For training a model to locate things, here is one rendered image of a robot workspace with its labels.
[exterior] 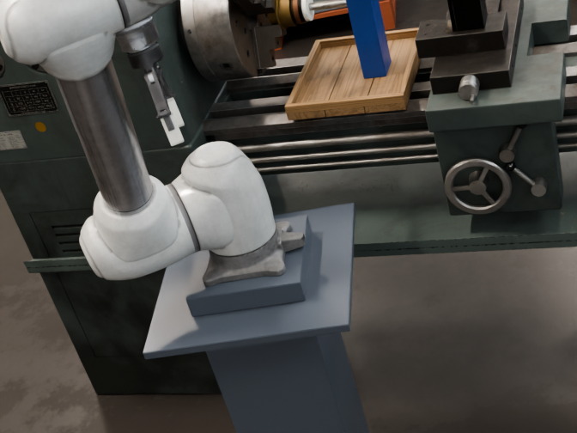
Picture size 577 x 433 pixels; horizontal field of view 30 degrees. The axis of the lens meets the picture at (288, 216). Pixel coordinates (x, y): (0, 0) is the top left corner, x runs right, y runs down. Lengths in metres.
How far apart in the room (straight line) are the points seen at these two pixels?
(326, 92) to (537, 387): 1.00
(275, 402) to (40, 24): 1.10
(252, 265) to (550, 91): 0.76
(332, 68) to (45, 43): 1.23
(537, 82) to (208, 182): 0.79
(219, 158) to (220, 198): 0.08
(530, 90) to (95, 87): 1.03
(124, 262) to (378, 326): 1.31
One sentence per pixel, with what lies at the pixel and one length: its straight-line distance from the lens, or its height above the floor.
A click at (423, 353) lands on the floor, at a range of 3.20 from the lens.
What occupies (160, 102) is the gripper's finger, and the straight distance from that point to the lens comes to 2.34.
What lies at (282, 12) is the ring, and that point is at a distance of 2.71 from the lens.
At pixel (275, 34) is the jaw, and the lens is 2.74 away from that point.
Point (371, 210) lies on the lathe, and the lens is 2.86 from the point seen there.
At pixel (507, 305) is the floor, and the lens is 3.31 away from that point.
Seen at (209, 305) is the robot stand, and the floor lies 0.78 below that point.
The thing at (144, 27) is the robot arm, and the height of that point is 1.27.
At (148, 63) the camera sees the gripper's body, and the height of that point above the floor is 1.20.
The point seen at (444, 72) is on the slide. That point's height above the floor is 0.97.
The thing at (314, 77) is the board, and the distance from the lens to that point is 2.81.
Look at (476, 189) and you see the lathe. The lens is 2.56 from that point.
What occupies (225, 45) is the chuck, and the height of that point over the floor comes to 1.08.
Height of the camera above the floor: 2.12
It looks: 33 degrees down
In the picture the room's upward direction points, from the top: 17 degrees counter-clockwise
